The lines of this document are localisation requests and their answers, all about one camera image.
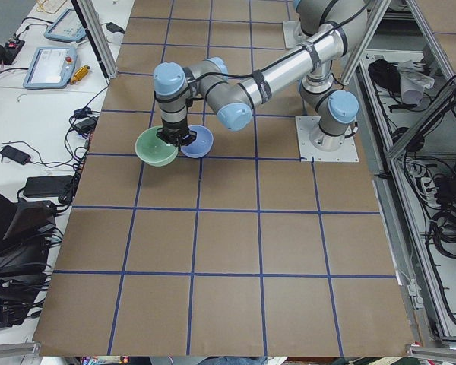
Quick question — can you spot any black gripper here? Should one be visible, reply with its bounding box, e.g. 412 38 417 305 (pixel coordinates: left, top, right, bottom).
156 127 197 147

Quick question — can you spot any green bowl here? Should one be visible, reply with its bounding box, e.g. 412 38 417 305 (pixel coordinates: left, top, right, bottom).
135 126 179 167

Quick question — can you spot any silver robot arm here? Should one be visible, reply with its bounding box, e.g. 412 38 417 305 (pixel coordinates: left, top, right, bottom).
154 1 368 148

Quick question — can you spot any blue bowl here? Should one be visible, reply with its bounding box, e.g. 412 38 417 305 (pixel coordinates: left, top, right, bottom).
181 125 214 158

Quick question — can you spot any black power adapter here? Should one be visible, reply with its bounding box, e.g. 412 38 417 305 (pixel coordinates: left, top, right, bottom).
23 175 73 198

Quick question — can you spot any teach pendant near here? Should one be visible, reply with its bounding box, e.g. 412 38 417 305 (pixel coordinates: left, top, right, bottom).
23 46 77 90

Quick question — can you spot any teach pendant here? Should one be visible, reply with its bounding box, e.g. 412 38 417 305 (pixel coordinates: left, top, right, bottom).
23 46 77 90
44 8 87 43

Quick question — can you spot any teach pendant far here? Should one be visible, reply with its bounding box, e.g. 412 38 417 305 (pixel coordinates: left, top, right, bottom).
44 8 87 43

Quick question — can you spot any black smartphone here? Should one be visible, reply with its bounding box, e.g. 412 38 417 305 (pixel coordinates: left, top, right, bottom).
0 145 31 165

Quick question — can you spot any black laptop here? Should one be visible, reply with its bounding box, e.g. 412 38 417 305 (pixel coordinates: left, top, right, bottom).
0 194 55 277

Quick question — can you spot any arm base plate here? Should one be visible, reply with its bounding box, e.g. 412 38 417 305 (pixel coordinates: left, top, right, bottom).
282 21 307 49
295 116 359 163

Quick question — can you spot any aluminium frame post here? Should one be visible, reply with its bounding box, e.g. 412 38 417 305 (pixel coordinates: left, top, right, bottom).
71 0 118 80

